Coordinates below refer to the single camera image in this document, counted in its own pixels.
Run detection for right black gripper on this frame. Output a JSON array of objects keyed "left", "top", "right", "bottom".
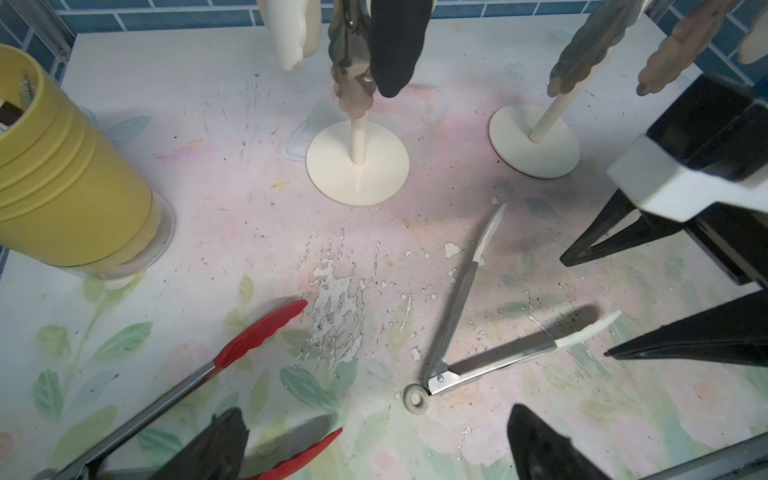
[{"left": 560, "top": 190, "right": 767, "bottom": 367}]

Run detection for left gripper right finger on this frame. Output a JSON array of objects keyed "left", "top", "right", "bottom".
[{"left": 507, "top": 403, "right": 609, "bottom": 480}]

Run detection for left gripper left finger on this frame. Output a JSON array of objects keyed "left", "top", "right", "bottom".
[{"left": 151, "top": 407, "right": 249, "bottom": 480}]

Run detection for steel tongs white tips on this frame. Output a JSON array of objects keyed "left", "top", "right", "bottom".
[{"left": 401, "top": 202, "right": 622, "bottom": 415}]

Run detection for cream utensil rack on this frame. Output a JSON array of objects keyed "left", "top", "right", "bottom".
[
  {"left": 306, "top": 115, "right": 410, "bottom": 207},
  {"left": 488, "top": 64, "right": 587, "bottom": 180}
]

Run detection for black steel tongs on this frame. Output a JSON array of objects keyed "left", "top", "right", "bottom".
[{"left": 369, "top": 0, "right": 435, "bottom": 98}]

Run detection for red handled steel tongs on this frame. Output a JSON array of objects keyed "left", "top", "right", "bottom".
[{"left": 328, "top": 0, "right": 376, "bottom": 119}]

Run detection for steel tongs cream tips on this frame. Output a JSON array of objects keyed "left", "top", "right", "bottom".
[{"left": 257, "top": 0, "right": 322, "bottom": 71}]

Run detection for steel tongs cream ends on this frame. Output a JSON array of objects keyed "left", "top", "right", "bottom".
[{"left": 737, "top": 23, "right": 767, "bottom": 65}]

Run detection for red tipped steel tongs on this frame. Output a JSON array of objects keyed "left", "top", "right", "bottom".
[{"left": 35, "top": 298, "right": 344, "bottom": 480}]

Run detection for yellow cup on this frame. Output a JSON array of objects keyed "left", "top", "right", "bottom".
[{"left": 1, "top": 45, "right": 174, "bottom": 280}]

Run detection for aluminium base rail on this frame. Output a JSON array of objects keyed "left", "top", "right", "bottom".
[{"left": 643, "top": 433, "right": 768, "bottom": 480}]

